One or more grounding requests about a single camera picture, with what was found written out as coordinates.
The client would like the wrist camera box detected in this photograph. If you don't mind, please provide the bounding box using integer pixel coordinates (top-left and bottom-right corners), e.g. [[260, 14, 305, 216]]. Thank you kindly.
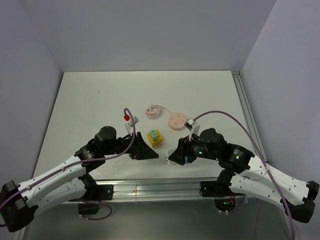
[[184, 118, 201, 141], [124, 116, 139, 135]]

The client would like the pink coiled cord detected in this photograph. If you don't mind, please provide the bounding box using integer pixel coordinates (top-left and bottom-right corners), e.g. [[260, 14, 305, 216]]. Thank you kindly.
[[145, 104, 173, 119]]

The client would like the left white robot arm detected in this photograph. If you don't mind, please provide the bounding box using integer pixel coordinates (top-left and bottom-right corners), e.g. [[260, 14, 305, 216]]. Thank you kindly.
[[0, 126, 159, 233]]

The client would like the green plug adapter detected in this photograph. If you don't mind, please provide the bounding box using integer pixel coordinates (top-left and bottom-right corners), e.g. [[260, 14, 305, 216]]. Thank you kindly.
[[149, 129, 159, 141]]

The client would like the white plug adapter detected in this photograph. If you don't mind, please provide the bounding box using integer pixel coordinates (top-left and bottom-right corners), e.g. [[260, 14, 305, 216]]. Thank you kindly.
[[165, 149, 175, 166]]

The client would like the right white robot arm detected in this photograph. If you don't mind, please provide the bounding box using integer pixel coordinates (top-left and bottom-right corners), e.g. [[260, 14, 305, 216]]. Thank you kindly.
[[168, 128, 320, 223]]

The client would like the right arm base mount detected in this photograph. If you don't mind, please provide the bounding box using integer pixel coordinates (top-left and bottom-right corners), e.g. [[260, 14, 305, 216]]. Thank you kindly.
[[199, 180, 248, 215]]

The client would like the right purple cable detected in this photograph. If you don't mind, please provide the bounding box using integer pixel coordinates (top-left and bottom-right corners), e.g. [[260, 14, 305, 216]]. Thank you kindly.
[[192, 110, 297, 240]]

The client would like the aluminium front rail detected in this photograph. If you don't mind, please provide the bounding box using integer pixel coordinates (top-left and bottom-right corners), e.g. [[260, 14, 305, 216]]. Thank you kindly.
[[59, 177, 248, 204]]

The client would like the aluminium rail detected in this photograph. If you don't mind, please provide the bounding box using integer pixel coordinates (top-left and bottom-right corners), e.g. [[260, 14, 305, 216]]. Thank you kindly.
[[59, 177, 248, 204], [231, 71, 266, 157]]

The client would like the pink round power strip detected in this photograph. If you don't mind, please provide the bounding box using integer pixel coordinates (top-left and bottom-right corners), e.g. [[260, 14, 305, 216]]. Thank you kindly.
[[168, 112, 187, 131]]

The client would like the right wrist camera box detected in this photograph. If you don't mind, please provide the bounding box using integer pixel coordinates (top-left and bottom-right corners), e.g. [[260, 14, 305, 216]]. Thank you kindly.
[[184, 118, 201, 141]]

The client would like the blue plug adapter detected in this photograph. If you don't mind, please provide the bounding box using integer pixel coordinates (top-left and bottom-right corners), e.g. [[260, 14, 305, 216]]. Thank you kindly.
[[184, 156, 189, 164]]

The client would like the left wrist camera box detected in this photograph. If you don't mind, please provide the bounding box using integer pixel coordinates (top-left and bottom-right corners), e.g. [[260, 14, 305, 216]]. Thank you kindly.
[[124, 116, 139, 135]]

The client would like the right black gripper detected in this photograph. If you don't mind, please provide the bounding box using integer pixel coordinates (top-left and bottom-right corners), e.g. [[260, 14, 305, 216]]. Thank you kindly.
[[168, 131, 220, 165]]

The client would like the yellow cube socket adapter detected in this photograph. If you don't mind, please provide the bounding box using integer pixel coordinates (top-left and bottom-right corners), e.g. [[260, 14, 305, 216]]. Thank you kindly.
[[147, 129, 164, 148]]

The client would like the aluminium right rail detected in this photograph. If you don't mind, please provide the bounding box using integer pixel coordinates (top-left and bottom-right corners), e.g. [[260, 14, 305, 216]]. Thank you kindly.
[[231, 71, 266, 157]]

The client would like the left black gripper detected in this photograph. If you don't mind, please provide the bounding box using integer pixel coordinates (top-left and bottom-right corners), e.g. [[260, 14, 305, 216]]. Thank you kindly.
[[103, 131, 159, 160]]

